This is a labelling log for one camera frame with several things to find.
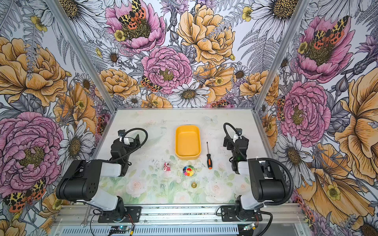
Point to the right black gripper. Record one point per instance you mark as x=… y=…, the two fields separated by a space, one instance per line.
x=236 y=141

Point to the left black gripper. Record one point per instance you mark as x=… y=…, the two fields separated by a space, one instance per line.
x=130 y=141

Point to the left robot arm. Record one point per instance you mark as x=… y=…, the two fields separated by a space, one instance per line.
x=80 y=182

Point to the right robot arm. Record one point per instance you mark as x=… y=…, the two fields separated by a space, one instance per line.
x=271 y=183

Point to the yellow plastic bin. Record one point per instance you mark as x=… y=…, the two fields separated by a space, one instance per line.
x=187 y=142

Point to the small pink toy figure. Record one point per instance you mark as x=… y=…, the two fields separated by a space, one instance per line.
x=166 y=167

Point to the rainbow flower toy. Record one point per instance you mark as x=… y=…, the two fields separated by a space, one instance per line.
x=189 y=170

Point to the green circuit board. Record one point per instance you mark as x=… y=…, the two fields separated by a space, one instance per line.
x=119 y=229

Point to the small right circuit board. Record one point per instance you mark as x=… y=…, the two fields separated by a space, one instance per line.
x=251 y=226

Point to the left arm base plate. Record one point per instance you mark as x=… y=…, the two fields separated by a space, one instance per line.
x=130 y=214

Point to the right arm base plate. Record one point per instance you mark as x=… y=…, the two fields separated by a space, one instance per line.
x=234 y=214

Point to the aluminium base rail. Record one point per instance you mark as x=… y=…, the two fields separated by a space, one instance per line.
x=185 y=214

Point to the white vented cable duct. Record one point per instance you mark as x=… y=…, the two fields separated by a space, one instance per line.
x=154 y=230

